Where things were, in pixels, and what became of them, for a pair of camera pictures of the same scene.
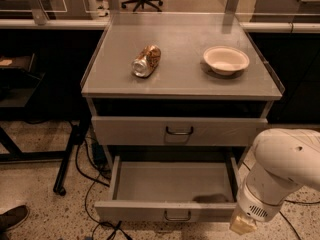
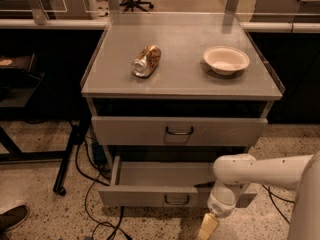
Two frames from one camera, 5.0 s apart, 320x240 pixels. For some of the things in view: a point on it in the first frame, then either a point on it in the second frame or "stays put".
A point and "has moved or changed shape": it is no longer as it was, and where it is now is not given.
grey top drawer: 176,131 stays put
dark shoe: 13,218 stays put
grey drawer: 171,188 has moved or changed shape
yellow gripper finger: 241,224 → 209,225
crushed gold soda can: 144,64 stays put
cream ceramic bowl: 226,60 stays put
